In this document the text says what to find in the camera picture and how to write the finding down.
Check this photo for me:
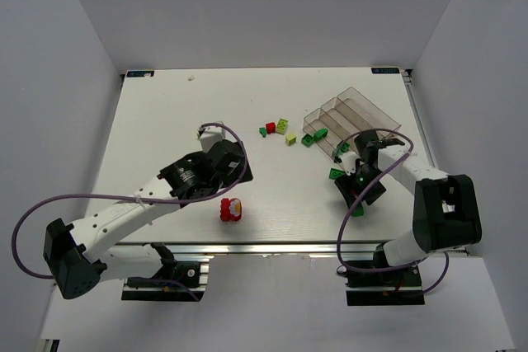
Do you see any green long lego brick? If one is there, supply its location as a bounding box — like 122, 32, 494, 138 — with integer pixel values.
328, 168, 345, 180

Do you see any green 2x2 lego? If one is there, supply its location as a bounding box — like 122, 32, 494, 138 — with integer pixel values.
351, 204, 364, 217
335, 142, 350, 153

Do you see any green 2x2 lego front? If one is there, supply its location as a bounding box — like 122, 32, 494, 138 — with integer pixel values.
351, 204, 364, 217

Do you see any green sloped lego brick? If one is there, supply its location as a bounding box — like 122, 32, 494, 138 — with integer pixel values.
313, 128, 328, 142

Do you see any green 2x2 lego brick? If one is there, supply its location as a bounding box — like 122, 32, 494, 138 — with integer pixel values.
301, 134, 314, 148

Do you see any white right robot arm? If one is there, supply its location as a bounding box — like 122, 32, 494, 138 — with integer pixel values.
335, 128, 482, 274

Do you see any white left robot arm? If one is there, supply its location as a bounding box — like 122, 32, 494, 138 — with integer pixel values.
43, 139, 252, 299

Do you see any clear compartment organizer tray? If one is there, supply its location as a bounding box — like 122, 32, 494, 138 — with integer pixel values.
302, 87, 401, 157

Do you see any red flower lego block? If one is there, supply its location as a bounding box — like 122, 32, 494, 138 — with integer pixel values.
219, 198, 243, 223

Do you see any small red lego brick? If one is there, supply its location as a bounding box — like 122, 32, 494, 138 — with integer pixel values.
266, 122, 276, 134

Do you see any lime 2x2 lego brick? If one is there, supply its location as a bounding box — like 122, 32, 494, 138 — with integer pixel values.
276, 119, 288, 134

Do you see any lime small lego brick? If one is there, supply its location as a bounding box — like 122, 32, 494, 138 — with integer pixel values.
285, 134, 297, 146

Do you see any blue table label right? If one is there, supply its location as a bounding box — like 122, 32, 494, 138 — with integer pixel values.
370, 67, 400, 75

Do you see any blue table label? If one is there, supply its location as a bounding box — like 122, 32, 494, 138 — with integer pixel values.
125, 70, 154, 78
370, 67, 400, 75

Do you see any blue table label left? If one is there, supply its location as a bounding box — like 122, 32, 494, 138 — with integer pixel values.
125, 70, 154, 78

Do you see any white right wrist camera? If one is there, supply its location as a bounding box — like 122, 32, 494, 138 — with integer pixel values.
333, 151, 361, 175

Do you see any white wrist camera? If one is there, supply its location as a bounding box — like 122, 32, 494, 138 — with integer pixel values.
333, 151, 361, 175
197, 121, 226, 153

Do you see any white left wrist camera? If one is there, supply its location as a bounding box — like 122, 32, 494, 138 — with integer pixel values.
197, 121, 226, 153

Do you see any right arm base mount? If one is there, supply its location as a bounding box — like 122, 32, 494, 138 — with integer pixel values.
336, 254, 425, 307

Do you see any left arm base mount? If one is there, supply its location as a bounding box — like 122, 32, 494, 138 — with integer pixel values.
121, 242, 205, 303

